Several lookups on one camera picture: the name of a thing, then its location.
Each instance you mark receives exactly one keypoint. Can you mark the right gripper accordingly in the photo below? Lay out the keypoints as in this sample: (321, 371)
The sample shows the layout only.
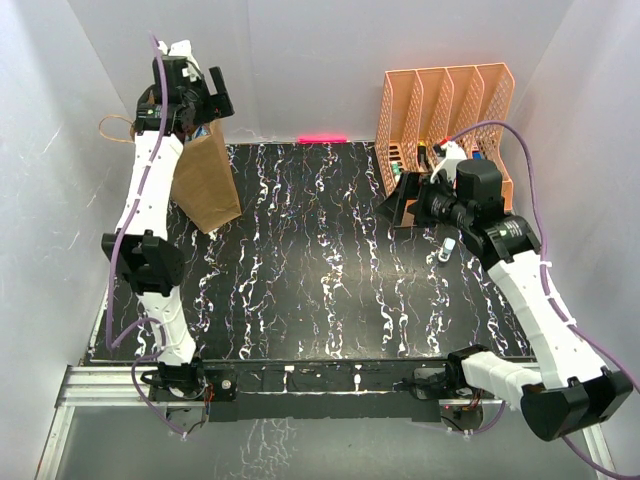
(393, 207)

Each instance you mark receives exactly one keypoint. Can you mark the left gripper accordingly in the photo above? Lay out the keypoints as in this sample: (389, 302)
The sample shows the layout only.
(222, 107)

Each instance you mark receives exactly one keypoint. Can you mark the brown paper bag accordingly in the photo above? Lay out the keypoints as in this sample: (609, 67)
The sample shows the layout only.
(197, 176)

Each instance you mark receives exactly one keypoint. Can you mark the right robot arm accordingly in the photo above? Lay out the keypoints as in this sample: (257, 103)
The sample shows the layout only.
(572, 388)

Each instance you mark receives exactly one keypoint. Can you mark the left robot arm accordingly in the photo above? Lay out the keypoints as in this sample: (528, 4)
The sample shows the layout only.
(154, 270)

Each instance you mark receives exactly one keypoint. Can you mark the green white small bottles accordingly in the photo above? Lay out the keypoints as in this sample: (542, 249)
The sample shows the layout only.
(396, 167)

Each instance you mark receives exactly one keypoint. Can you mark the small colourful snack packet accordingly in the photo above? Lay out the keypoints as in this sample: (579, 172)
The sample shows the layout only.
(201, 132)

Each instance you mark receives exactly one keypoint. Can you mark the black yellow marker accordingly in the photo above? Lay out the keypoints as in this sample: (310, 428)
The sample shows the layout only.
(423, 158)

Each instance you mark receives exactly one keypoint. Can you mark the small white blue bottle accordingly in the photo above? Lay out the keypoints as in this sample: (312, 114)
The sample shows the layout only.
(446, 250)

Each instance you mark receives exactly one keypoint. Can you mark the orange mesh file organizer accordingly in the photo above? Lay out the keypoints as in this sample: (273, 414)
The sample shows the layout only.
(432, 105)

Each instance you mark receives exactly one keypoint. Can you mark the pink tape strip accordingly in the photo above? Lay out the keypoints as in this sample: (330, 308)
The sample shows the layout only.
(321, 138)

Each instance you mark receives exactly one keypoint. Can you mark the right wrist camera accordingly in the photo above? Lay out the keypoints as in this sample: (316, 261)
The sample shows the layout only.
(449, 155)

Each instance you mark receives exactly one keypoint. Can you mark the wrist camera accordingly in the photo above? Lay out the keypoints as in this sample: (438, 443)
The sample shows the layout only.
(449, 155)
(180, 52)

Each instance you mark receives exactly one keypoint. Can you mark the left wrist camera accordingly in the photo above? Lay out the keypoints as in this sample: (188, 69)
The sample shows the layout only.
(180, 52)

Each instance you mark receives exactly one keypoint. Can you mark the aluminium frame rail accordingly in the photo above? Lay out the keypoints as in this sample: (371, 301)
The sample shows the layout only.
(86, 386)

